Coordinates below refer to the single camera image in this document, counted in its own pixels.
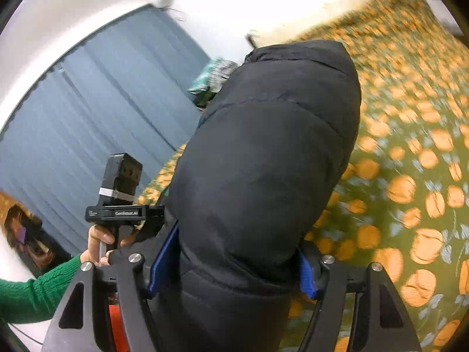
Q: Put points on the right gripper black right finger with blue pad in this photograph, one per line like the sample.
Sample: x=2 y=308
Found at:
x=380 y=321

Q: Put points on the black bed headboard frame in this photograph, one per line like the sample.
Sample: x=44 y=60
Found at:
x=252 y=41

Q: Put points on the orange red blanket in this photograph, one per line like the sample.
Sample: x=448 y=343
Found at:
x=118 y=329

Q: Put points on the cream pillow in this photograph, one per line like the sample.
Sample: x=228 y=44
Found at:
x=306 y=15

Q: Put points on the pile of clothes beside bed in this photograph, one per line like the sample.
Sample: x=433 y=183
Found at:
x=210 y=81

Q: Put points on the left hand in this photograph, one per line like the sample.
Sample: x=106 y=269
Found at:
x=99 y=238

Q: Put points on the blue grey curtain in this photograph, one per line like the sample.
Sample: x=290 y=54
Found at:
x=123 y=90

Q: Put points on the black puffer jacket green trim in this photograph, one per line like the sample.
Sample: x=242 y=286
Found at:
x=254 y=178

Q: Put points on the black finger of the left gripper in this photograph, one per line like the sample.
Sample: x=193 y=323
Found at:
x=145 y=231

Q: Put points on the green sweater left forearm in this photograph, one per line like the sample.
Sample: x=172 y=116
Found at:
x=36 y=300

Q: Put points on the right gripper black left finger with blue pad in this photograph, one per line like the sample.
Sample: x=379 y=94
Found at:
x=82 y=321

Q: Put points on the green orange floral bedspread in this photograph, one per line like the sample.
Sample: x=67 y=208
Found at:
x=403 y=198

